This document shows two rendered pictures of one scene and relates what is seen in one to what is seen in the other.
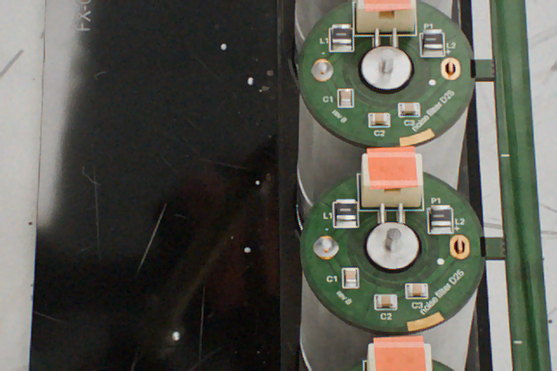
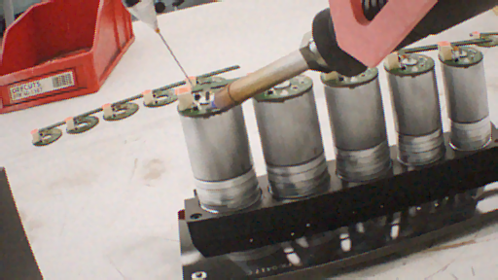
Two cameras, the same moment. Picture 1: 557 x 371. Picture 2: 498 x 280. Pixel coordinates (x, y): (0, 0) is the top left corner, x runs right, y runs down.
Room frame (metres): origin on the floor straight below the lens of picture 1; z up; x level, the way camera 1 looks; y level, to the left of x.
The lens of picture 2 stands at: (0.21, 0.32, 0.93)
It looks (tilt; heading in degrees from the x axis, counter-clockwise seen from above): 23 degrees down; 270
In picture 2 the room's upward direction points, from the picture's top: 12 degrees counter-clockwise
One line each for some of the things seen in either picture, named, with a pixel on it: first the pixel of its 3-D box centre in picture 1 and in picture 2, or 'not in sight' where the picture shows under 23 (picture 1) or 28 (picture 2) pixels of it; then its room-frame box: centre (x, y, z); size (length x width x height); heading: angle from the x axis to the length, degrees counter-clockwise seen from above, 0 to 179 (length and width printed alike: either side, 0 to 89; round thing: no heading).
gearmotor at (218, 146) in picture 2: not in sight; (221, 159); (0.22, -0.02, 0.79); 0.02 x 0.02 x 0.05
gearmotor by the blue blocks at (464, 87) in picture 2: not in sight; (467, 105); (0.11, -0.02, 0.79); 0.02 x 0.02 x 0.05
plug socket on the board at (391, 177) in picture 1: (391, 185); (392, 57); (0.15, -0.02, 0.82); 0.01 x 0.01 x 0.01; 0
